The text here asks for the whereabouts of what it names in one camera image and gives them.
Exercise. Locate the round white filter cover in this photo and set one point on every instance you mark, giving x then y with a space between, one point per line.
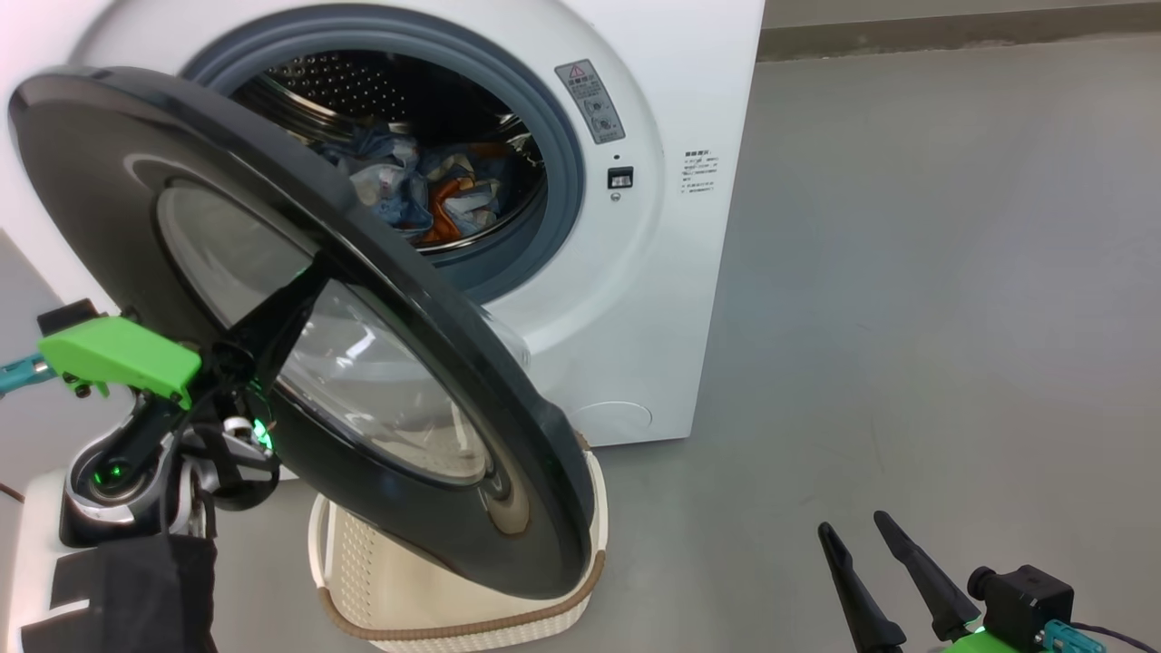
612 420

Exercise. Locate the washing machine drum opening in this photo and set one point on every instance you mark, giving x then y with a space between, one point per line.
363 86

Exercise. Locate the blue garment with orange print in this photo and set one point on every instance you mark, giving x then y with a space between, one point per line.
404 195

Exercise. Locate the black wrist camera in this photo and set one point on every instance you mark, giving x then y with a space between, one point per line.
1025 599
68 317

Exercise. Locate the cream perforated laundry basket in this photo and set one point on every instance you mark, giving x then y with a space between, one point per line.
363 580

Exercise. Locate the black round washer door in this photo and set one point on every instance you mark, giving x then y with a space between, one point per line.
508 435

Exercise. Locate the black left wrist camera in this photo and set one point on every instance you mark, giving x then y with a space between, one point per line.
68 317

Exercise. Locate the white front-load washing machine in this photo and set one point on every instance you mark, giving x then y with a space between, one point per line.
689 91

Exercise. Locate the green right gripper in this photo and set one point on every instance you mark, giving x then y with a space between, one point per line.
984 642

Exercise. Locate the grey warning sticker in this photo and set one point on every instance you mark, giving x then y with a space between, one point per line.
590 102

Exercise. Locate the black door latch socket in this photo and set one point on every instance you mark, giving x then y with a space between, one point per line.
620 178

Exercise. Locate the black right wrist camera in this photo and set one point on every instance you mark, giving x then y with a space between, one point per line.
1025 599

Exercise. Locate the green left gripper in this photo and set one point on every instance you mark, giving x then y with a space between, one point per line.
118 354

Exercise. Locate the small printed text label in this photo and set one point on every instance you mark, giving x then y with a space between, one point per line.
701 172

